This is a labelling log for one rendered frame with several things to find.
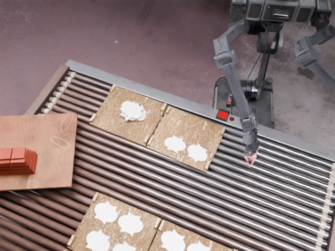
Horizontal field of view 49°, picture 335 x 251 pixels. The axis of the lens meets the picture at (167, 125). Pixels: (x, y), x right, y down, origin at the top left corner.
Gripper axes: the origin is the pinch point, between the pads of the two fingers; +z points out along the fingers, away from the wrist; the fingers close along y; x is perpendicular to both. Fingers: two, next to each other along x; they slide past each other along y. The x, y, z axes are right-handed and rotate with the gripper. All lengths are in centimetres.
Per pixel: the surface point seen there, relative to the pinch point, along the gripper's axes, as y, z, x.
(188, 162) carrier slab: -3.3, 6.2, -38.7
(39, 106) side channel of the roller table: 1, -26, -141
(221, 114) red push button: -38.6, -14.3, -25.2
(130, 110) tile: -14, -22, -81
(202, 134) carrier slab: -21.7, -5.7, -34.1
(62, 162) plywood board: 32, -3, -105
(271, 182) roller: -12.2, 18.4, 11.0
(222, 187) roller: 0.5, 18.4, -16.5
